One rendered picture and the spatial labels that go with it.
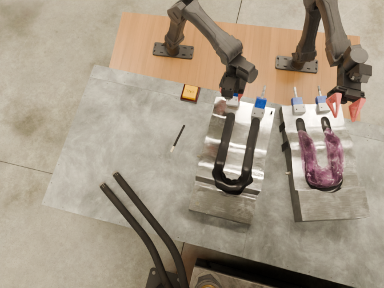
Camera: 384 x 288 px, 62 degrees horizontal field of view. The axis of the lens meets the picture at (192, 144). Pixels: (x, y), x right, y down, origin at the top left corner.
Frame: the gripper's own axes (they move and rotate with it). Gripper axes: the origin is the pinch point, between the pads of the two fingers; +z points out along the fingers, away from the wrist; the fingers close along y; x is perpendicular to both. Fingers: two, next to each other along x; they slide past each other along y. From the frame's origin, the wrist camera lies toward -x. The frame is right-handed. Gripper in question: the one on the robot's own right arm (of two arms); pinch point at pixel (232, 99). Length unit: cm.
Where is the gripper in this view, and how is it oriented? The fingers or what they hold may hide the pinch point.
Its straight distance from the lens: 137.5
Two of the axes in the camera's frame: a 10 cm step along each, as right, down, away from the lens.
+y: 9.5, 1.7, -2.5
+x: 2.9, -7.6, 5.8
